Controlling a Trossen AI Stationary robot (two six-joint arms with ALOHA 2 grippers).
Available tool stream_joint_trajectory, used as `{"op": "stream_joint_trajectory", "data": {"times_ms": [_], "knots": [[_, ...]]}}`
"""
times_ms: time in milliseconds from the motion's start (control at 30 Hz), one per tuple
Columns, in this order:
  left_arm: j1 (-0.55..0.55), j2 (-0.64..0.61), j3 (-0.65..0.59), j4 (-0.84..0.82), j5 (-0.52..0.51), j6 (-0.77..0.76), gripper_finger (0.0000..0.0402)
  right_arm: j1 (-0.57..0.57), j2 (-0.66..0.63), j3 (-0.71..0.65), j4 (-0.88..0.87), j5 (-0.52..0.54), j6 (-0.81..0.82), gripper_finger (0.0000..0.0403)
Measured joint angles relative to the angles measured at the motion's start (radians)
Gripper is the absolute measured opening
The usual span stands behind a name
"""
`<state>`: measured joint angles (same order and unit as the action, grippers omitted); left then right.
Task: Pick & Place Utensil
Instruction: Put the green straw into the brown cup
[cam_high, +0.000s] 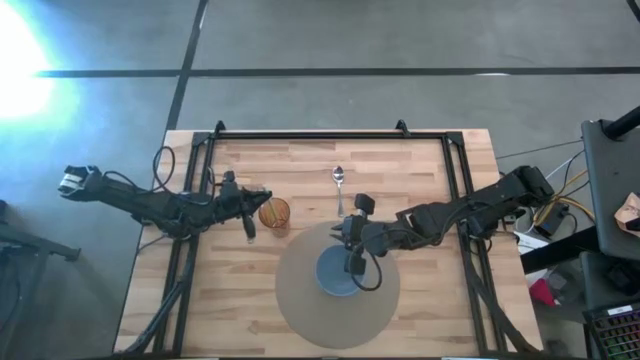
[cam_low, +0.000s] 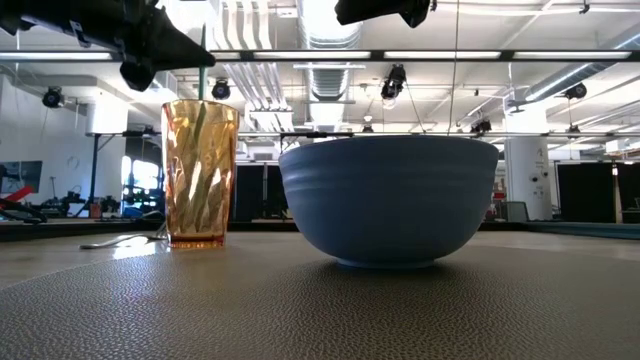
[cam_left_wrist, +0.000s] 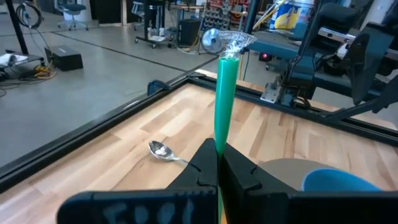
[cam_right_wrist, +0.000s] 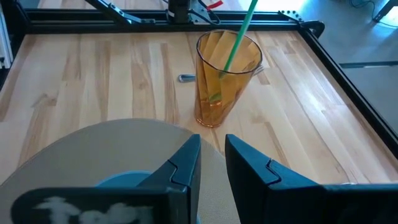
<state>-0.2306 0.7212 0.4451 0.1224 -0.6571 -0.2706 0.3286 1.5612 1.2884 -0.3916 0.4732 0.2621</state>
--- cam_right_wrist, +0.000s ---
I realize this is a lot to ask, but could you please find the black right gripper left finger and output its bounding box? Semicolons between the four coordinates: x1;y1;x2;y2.
11;133;202;224

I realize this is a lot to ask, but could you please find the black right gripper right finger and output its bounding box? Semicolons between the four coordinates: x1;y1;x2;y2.
224;133;398;224

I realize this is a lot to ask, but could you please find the amber plastic cup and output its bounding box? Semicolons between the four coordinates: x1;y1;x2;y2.
194;29;264;128

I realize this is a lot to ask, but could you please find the green plastic straw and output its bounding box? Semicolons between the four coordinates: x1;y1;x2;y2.
208;0;259;104

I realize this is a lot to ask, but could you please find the round grey placemat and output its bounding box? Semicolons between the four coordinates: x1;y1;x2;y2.
0;118;241;224

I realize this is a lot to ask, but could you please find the red tag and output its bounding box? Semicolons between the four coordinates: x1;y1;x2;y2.
206;0;224;11

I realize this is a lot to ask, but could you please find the black stand leg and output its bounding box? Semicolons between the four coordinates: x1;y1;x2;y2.
372;0;398;23

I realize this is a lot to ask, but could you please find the black aluminium table frame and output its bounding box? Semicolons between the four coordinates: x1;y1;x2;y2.
0;0;398;142

